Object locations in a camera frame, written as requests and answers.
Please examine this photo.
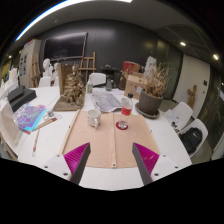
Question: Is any beige cloth mat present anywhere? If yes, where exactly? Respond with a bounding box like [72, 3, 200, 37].
[62, 110, 161, 169]

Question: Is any cardboard box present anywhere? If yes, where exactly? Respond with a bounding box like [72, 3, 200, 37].
[123, 72, 149, 101]

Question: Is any printed newspaper sheet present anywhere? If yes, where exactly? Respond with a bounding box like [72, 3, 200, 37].
[90, 91, 124, 113]

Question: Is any white plastic chair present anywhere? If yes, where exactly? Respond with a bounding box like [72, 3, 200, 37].
[165, 101, 194, 132]

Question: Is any white cabinet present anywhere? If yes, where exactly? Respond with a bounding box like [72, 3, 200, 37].
[18, 38, 42, 89]

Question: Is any red-labelled drink bottle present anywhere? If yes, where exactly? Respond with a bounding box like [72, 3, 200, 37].
[120, 92, 135, 117]

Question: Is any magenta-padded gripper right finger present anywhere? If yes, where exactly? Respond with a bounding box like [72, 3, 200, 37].
[131, 142, 182, 186]

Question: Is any dark wall screen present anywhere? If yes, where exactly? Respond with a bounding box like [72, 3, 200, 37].
[43, 31, 88, 62]

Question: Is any flat round red coaster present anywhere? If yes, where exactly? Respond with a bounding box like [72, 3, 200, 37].
[115, 120, 130, 131]

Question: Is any long wooden stick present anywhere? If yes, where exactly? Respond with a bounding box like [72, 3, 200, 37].
[58, 108, 82, 155]

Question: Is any white plaster bust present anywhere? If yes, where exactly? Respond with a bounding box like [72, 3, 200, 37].
[42, 58, 54, 79]

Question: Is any black flat box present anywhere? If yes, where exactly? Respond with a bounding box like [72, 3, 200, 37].
[6, 85, 38, 113]

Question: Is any small clear glass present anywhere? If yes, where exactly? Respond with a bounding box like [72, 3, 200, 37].
[118, 120, 129, 130]

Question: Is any green-labelled small bottle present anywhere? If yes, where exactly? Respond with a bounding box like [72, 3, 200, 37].
[86, 78, 94, 94]

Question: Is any white chair with black bag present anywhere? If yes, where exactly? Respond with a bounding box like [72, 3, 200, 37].
[178, 118, 209, 158]

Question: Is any dried plant in grey pot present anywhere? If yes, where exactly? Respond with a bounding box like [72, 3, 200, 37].
[134, 62, 171, 120]

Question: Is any dark glass jar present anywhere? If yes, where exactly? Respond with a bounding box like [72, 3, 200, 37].
[105, 78, 114, 93]

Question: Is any paint brush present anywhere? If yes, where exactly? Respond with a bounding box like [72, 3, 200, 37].
[31, 128, 41, 158]

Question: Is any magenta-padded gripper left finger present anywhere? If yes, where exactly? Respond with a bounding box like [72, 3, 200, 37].
[42, 142, 92, 186]

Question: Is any wooden easel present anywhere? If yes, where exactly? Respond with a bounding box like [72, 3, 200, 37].
[78, 51, 97, 85]

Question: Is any white ceramic mug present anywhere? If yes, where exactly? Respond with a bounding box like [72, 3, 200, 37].
[86, 108, 102, 129]

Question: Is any brown wooden model sculpture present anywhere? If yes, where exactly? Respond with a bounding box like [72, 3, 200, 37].
[52, 63, 87, 112]

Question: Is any red box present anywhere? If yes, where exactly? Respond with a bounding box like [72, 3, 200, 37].
[121, 60, 141, 75]

